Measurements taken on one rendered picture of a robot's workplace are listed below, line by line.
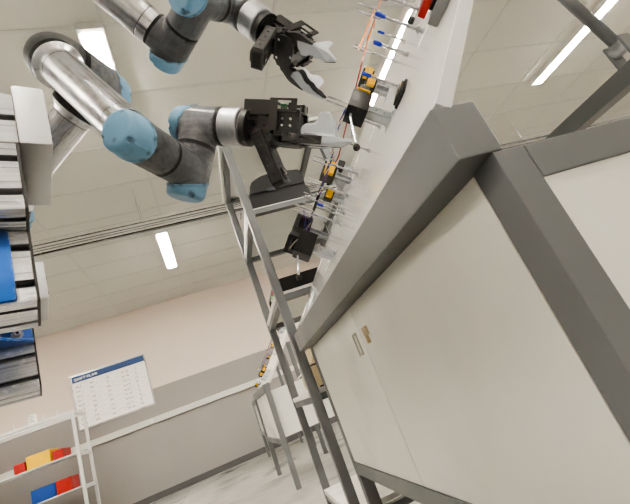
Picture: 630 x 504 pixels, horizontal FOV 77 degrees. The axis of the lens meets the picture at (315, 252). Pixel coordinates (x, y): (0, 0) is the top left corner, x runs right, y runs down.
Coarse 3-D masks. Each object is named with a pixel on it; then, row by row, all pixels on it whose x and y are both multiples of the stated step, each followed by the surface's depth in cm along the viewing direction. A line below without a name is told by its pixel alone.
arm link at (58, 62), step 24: (24, 48) 77; (48, 48) 75; (72, 48) 78; (48, 72) 74; (72, 72) 71; (72, 96) 70; (96, 96) 68; (120, 96) 70; (96, 120) 67; (120, 120) 62; (144, 120) 63; (120, 144) 61; (144, 144) 63; (168, 144) 67; (144, 168) 68; (168, 168) 69
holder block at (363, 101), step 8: (352, 96) 77; (360, 96) 77; (368, 96) 78; (352, 104) 75; (360, 104) 76; (368, 104) 76; (352, 112) 76; (360, 112) 76; (344, 120) 78; (360, 120) 77
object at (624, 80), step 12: (624, 36) 76; (612, 60) 78; (624, 60) 78; (624, 72) 76; (612, 84) 79; (624, 84) 77; (600, 96) 82; (612, 96) 80; (588, 108) 85; (600, 108) 82; (564, 120) 90; (576, 120) 88; (588, 120) 86; (552, 132) 94; (564, 132) 91
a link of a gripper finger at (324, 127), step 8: (328, 112) 71; (320, 120) 71; (328, 120) 71; (304, 128) 72; (312, 128) 72; (320, 128) 71; (328, 128) 71; (328, 136) 70; (304, 144) 73; (312, 144) 72; (320, 144) 71; (328, 144) 71; (336, 144) 71; (344, 144) 72
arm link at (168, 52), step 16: (96, 0) 82; (112, 0) 81; (128, 0) 82; (144, 0) 84; (112, 16) 84; (128, 16) 83; (144, 16) 83; (160, 16) 85; (144, 32) 85; (160, 32) 85; (176, 32) 83; (160, 48) 86; (176, 48) 86; (192, 48) 88; (160, 64) 89; (176, 64) 89
